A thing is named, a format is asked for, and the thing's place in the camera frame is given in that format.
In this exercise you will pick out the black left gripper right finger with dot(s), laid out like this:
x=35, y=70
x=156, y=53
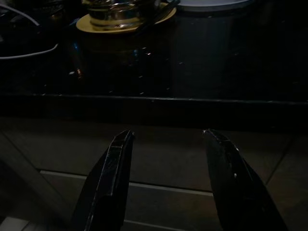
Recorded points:
x=235, y=192

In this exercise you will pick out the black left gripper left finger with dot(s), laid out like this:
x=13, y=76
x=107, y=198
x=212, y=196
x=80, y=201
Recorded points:
x=106, y=192

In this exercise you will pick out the cream plate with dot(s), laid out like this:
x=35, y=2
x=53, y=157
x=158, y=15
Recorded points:
x=84, y=25

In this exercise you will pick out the perforated steel bowl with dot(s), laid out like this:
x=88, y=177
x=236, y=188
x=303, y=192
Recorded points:
x=115, y=14

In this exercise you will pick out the brown cabinet front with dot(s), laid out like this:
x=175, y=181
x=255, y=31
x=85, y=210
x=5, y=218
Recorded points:
x=168, y=156

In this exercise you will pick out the white tiered plastic rack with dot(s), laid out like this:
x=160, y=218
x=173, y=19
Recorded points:
x=211, y=4

